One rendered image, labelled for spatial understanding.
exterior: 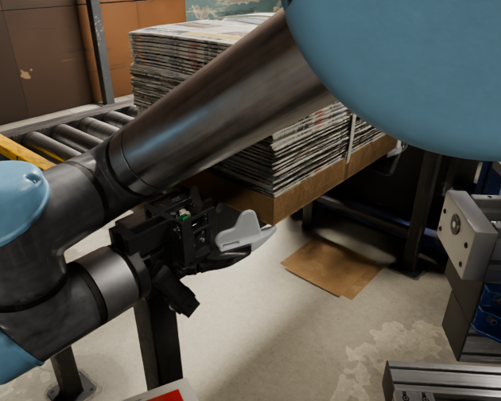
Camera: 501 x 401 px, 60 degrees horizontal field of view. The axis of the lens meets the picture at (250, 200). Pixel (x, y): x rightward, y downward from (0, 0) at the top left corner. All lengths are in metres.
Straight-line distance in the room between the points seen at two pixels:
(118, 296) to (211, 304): 1.21
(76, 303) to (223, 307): 1.23
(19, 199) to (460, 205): 0.63
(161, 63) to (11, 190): 0.35
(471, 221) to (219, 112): 0.50
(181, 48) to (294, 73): 0.34
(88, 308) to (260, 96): 0.27
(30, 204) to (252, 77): 0.20
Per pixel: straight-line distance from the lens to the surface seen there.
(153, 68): 0.68
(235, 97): 0.32
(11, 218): 0.38
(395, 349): 1.59
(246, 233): 0.56
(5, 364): 0.45
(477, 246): 0.73
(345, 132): 0.68
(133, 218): 0.64
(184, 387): 0.38
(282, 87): 0.30
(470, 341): 0.86
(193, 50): 0.60
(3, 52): 3.87
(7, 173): 0.40
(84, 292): 0.46
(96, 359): 1.57
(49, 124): 1.08
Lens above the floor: 1.12
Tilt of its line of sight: 29 degrees down
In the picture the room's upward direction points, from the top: straight up
